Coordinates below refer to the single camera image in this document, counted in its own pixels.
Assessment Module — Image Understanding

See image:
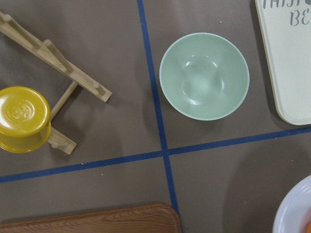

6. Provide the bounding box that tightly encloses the wood grain tray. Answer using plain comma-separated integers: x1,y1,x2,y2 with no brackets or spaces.
0,203,182,233

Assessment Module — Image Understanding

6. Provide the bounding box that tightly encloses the orange fruit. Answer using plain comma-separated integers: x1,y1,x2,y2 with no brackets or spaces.
303,219,311,233

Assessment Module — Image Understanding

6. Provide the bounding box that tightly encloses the cream lettered tray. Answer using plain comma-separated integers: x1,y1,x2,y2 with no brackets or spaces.
255,0,311,125

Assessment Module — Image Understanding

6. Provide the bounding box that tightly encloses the pale green bowl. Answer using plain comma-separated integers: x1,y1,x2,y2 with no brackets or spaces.
159,33,250,121

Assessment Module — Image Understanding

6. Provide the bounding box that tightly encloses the crossing blue tape strip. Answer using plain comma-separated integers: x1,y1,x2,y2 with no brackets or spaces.
0,126,311,183

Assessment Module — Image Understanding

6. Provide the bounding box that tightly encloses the long blue tape strip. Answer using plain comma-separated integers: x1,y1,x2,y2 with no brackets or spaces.
137,0,179,213

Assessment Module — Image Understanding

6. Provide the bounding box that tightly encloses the wooden dish rack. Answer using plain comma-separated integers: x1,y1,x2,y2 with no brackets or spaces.
0,13,112,154

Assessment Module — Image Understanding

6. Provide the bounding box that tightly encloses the yellow plastic cup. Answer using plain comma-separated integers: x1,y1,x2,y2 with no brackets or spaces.
0,86,51,153

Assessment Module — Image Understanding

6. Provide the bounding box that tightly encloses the white ribbed bowl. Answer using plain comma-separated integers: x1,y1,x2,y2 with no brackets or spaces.
272,176,311,233

